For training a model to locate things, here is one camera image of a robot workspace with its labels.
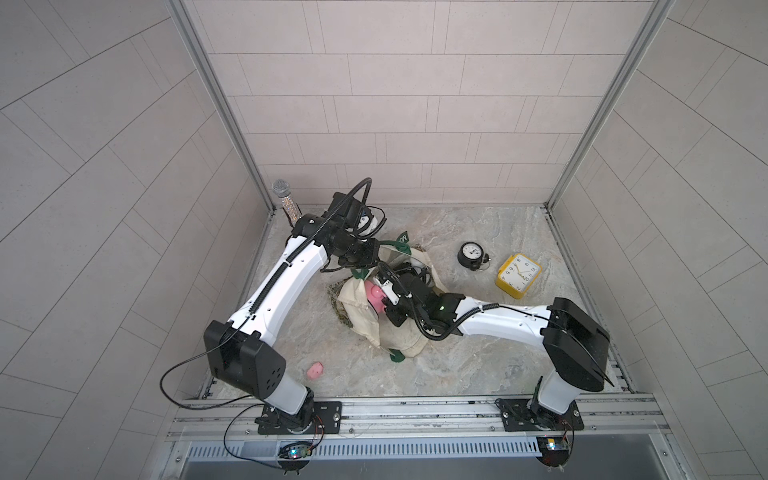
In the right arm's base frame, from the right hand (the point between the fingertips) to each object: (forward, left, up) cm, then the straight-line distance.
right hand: (383, 301), depth 83 cm
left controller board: (-32, +21, -4) cm, 38 cm away
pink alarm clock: (-1, +2, +5) cm, 5 cm away
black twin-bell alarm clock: (+18, -29, -5) cm, 35 cm away
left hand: (+5, -1, +14) cm, 15 cm away
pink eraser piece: (-15, +18, -6) cm, 25 cm away
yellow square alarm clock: (+9, -42, -6) cm, 44 cm away
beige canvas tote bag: (-5, +8, +8) cm, 12 cm away
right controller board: (-35, -38, -10) cm, 53 cm away
